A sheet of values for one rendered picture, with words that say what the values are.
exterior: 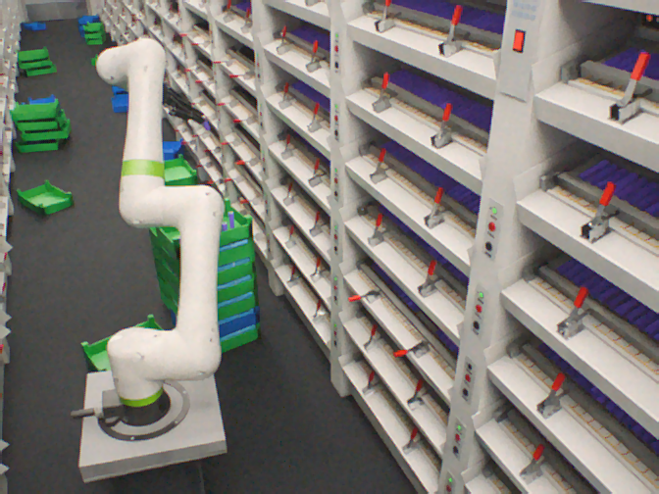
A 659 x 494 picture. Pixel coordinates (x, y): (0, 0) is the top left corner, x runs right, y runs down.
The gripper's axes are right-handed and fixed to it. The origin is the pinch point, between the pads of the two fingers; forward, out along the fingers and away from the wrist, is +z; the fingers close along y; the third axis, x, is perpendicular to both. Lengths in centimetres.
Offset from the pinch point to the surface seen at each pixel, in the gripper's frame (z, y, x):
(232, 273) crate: 33, 42, -26
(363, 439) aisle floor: 49, 114, -6
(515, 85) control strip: -46, 87, 89
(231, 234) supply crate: 23.9, 33.5, -15.0
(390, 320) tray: 16, 92, 31
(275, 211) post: 56, 14, -12
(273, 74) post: 22.3, -15.2, 23.5
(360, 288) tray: 22, 77, 24
